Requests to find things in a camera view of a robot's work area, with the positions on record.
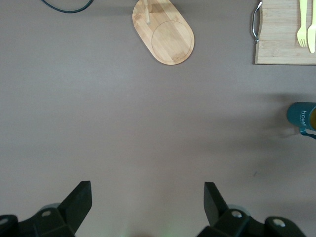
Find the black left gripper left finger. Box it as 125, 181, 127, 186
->
0, 181, 93, 237

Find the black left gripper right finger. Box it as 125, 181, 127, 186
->
197, 182, 306, 237

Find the teal cup with handle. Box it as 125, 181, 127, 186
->
286, 102, 316, 139

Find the bamboo cutting board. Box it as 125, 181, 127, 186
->
251, 0, 316, 66

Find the wooden mug tree stand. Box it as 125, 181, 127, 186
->
132, 0, 195, 66

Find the yellow plastic knife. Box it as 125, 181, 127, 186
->
307, 0, 316, 54

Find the yellow plastic fork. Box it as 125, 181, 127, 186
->
297, 0, 309, 47

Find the black cable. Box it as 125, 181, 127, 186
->
40, 0, 94, 14

